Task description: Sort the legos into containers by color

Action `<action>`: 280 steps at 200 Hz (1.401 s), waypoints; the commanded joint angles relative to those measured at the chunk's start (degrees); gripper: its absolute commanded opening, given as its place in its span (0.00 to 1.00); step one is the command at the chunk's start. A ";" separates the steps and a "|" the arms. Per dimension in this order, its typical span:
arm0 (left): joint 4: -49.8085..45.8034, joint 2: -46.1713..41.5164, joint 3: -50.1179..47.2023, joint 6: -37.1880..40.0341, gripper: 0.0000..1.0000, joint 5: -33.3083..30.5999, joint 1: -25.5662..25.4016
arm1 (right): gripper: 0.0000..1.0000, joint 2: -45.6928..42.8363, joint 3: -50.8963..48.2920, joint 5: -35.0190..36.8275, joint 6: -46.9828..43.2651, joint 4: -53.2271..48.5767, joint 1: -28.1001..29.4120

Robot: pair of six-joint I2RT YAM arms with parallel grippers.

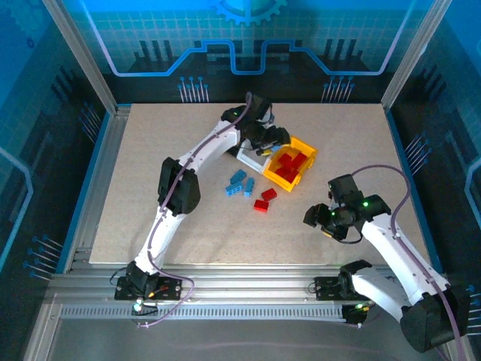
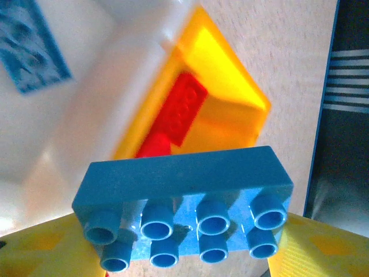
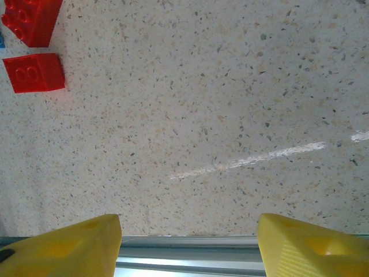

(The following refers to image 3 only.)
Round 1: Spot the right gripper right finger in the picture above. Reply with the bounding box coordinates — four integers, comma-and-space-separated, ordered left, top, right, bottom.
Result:
257, 212, 369, 277

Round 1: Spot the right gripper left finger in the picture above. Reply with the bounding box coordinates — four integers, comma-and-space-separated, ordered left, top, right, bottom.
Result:
0, 213, 122, 277

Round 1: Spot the small red sloped lego brick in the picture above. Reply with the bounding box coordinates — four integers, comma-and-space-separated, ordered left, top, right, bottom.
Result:
2, 53, 66, 94

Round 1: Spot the small red four-stud lego brick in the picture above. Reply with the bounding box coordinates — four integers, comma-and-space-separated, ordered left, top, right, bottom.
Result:
1, 0, 63, 48

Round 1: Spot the aluminium table rail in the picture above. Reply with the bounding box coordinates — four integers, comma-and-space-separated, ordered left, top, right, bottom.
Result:
0, 234, 369, 277

